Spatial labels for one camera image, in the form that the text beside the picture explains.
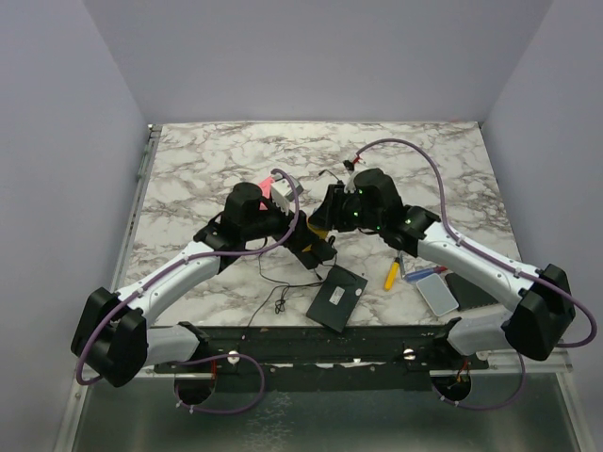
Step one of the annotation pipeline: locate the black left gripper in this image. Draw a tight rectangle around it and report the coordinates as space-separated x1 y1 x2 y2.
242 195 318 251

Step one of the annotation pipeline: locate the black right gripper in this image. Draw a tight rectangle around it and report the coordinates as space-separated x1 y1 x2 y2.
308 185 383 233

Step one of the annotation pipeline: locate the pink power strip socket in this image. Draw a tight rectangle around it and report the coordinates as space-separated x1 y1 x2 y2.
258 175 275 211

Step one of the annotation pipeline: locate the black adapter with cord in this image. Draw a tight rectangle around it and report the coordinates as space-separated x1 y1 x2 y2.
318 169 345 186

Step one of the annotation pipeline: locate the yellow plug adapter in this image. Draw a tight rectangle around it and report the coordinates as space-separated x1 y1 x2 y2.
301 221 330 255

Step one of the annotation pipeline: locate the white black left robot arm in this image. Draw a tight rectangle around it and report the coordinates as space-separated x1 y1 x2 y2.
71 177 316 387

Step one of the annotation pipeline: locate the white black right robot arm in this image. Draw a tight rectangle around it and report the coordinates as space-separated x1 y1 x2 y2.
308 169 576 368

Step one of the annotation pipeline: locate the black adapter on yellow cube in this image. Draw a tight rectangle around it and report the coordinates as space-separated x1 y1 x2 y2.
296 236 337 270

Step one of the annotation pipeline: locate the blue red screwdriver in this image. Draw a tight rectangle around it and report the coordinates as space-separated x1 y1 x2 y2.
404 266 448 283

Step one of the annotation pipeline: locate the black rectangular box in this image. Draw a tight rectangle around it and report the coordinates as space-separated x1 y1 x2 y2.
305 265 367 333

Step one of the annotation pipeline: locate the white grey phone case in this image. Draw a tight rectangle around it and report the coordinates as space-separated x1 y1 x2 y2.
416 274 459 317

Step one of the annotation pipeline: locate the black flat plate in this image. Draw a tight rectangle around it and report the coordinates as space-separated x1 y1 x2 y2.
444 273 497 312

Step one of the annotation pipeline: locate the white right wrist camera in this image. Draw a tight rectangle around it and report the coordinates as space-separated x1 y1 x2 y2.
344 170 360 193

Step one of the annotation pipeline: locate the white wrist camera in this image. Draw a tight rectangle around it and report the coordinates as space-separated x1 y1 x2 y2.
269 175 304 214
344 170 360 193

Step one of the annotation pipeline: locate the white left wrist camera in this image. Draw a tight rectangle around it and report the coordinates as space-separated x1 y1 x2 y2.
269 175 304 214

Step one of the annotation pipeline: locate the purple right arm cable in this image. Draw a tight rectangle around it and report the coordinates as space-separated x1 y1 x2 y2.
343 137 598 411

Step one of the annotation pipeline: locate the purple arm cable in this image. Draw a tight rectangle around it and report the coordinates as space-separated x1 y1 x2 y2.
343 137 598 411
74 168 302 388

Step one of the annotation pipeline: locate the yellow handled utility knife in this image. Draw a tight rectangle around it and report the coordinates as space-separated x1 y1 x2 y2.
383 251 405 291

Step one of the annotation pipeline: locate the thin black cable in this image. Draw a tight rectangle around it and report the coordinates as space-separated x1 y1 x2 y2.
244 234 331 331

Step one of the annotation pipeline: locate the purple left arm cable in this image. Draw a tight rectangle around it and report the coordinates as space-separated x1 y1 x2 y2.
74 168 302 388

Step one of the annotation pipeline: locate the aluminium frame rail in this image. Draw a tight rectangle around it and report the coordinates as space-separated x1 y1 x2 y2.
481 349 573 373

